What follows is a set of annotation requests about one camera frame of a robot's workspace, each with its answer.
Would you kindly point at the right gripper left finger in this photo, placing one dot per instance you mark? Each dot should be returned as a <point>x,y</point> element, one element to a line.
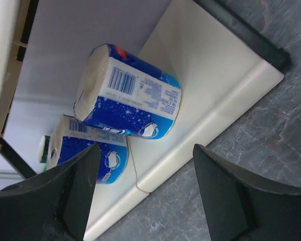
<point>53,205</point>

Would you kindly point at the cream three-tier shelf rack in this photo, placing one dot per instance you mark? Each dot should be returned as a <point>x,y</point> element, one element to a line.
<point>222,65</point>

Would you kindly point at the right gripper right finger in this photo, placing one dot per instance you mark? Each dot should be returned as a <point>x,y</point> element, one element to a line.
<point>241,205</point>

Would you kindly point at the blue paper towel roll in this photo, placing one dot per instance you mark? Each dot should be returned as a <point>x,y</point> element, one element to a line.
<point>120,93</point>
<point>71,137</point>

